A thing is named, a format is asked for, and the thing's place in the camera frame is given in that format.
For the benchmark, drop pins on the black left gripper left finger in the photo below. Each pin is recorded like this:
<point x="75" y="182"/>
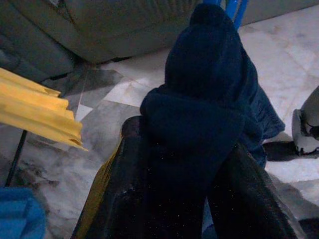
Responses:
<point x="119" y="199"/>

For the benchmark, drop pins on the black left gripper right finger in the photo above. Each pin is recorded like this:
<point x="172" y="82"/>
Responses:
<point x="249" y="211"/>

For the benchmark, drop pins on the navy blue garment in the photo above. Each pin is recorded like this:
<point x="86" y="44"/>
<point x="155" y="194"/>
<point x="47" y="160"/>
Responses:
<point x="199" y="99"/>

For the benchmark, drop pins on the blue plastic hanger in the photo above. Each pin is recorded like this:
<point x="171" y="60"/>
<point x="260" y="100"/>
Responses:
<point x="243" y="12"/>

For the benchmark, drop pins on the blue shirt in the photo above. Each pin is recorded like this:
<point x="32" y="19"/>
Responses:
<point x="20" y="214"/>

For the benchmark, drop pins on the yellow t-shirt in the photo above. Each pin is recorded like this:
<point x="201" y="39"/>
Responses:
<point x="37" y="109"/>

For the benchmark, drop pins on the dark grey-green sofa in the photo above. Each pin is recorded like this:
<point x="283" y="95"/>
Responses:
<point x="112" y="30"/>

